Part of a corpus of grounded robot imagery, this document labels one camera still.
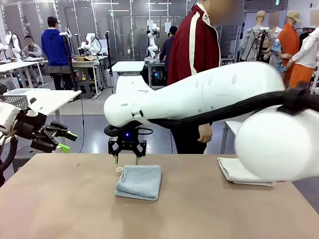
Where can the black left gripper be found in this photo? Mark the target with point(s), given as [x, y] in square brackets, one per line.
[31, 124]

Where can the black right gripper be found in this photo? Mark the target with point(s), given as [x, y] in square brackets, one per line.
[127, 140]

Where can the blue terry towel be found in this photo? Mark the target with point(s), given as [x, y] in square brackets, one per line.
[139, 181]

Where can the pale whitish terry towel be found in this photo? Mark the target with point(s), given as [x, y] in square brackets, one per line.
[229, 169]

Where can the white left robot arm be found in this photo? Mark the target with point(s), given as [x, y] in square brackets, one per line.
[8, 117]

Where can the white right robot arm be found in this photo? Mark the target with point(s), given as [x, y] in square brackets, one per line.
[199, 94]

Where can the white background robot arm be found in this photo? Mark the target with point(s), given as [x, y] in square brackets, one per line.
[152, 47]
[16, 47]
[93, 44]

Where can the grey perforated metal basket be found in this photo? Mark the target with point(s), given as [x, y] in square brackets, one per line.
[15, 100]

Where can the person's right hand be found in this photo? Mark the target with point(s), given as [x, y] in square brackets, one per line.
[205, 133]

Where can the white work table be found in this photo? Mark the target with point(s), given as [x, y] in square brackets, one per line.
[231, 125]
[57, 99]

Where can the grey step stool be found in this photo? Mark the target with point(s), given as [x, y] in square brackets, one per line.
[86, 89]

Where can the white background workbench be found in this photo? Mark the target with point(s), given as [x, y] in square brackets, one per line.
[15, 66]
[84, 64]

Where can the cardboard box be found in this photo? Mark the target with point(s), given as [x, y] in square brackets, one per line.
[86, 58]

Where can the seated person in grey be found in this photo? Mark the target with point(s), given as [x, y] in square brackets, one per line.
[33, 51]

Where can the person in blue hoodie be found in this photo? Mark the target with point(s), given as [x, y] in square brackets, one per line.
[53, 47]

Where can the white background table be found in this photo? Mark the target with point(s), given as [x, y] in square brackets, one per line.
[129, 66]

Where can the person in dark clothes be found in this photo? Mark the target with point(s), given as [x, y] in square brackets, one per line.
[168, 49]

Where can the person in red jacket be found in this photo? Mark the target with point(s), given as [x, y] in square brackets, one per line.
[192, 49]

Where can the white shoe shelf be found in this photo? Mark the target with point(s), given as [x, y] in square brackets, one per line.
[228, 61]

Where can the mannequin in grey shirt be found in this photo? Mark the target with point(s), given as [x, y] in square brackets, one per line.
[251, 42]

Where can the figure in floral blue shirt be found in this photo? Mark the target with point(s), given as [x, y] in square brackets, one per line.
[277, 49]

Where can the mannequin in orange jacket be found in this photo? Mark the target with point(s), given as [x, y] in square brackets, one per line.
[289, 42]

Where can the mannequin in white shirt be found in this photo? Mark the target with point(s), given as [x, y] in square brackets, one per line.
[309, 49]

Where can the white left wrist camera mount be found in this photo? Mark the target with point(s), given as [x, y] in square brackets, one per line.
[33, 107]

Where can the black camera stand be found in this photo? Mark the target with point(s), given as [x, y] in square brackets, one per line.
[70, 64]
[109, 57]

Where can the black camera tripod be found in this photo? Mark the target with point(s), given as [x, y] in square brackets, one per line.
[261, 42]

